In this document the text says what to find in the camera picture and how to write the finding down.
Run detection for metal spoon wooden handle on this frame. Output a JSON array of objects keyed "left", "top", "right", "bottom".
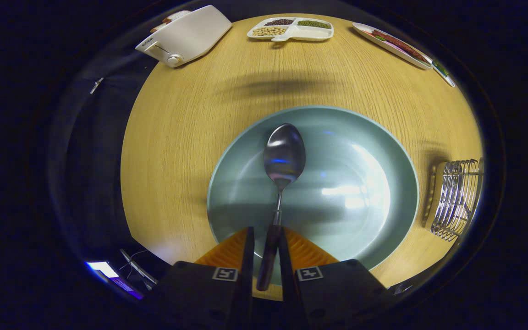
[{"left": 256, "top": 123, "right": 307, "bottom": 292}]

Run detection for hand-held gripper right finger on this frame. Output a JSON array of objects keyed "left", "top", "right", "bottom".
[{"left": 278, "top": 227, "right": 397, "bottom": 330}]

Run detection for white round food plate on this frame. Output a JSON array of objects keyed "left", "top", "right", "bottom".
[{"left": 352, "top": 22, "right": 433, "bottom": 70}]

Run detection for pale green round plate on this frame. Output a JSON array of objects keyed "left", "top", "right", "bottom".
[{"left": 207, "top": 105, "right": 419, "bottom": 287}]

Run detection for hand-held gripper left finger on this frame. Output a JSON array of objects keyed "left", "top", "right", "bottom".
[{"left": 147, "top": 227, "right": 255, "bottom": 330}]

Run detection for bright lit screen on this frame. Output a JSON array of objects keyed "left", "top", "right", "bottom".
[{"left": 85, "top": 260, "right": 145, "bottom": 301}]

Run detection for cream white toaster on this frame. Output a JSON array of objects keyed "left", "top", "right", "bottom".
[{"left": 136, "top": 5, "right": 233, "bottom": 68}]

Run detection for white square coaster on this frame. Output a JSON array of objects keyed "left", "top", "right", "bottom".
[{"left": 431, "top": 59, "right": 456, "bottom": 88}]

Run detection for brown meat pieces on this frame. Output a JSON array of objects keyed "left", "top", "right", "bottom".
[{"left": 373, "top": 30, "right": 429, "bottom": 62}]

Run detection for metal wire basket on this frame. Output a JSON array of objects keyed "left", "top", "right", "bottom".
[{"left": 422, "top": 158, "right": 484, "bottom": 242}]

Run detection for white divided tray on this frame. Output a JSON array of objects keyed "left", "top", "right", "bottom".
[{"left": 247, "top": 17, "right": 335, "bottom": 43}]

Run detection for pile of yellow soybeans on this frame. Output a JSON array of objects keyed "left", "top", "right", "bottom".
[{"left": 252, "top": 27, "right": 287, "bottom": 37}]

